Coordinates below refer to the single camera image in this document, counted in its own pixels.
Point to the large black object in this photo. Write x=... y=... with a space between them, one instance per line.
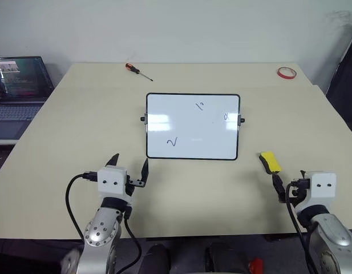
x=344 y=85

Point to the open grey laptop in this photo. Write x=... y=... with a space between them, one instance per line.
x=21 y=80

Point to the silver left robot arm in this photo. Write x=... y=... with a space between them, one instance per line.
x=98 y=228

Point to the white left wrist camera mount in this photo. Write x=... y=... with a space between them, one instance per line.
x=111 y=179

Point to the red tape roll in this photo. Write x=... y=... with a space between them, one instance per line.
x=281 y=74

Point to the small red object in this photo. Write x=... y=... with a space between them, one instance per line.
x=256 y=265

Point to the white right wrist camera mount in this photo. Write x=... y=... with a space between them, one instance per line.
x=322 y=185

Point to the black-framed whiteboard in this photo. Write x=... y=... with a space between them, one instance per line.
x=193 y=125

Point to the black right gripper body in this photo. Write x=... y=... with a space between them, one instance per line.
x=300 y=188

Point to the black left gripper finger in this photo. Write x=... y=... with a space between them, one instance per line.
x=114 y=160
x=145 y=172

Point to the yellow and black sponge eraser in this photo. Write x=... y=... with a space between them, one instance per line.
x=270 y=161

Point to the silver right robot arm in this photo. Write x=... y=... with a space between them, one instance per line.
x=332 y=231

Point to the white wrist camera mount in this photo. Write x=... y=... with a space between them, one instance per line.
x=322 y=185
x=111 y=179

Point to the orange and black screwdriver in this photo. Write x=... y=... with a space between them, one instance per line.
x=132 y=68

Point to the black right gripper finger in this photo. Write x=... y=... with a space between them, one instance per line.
x=279 y=188
x=303 y=173

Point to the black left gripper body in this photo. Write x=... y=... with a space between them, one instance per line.
x=132 y=184

